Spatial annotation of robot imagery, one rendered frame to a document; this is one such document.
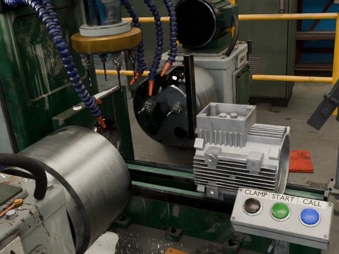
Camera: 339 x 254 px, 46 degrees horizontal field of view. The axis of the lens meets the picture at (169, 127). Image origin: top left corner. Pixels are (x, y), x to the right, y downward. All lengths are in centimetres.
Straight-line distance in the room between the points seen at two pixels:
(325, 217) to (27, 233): 49
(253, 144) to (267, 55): 324
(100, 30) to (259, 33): 321
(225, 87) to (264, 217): 77
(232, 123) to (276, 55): 323
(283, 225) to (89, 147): 41
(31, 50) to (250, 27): 320
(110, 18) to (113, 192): 43
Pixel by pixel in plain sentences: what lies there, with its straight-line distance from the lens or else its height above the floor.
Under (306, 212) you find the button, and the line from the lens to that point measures 75.
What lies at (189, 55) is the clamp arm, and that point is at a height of 125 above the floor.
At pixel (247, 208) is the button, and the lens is 76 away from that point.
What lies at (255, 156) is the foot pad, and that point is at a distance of 92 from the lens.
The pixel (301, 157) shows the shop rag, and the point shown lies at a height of 81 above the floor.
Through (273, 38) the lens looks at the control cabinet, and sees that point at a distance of 412.
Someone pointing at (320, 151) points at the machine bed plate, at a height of 80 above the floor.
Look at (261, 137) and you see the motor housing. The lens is 95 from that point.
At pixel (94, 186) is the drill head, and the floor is 109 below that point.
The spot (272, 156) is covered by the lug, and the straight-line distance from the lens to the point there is 92.
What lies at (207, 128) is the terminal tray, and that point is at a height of 111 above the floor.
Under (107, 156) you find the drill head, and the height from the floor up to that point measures 112.
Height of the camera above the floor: 149
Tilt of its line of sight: 22 degrees down
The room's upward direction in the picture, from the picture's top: 5 degrees counter-clockwise
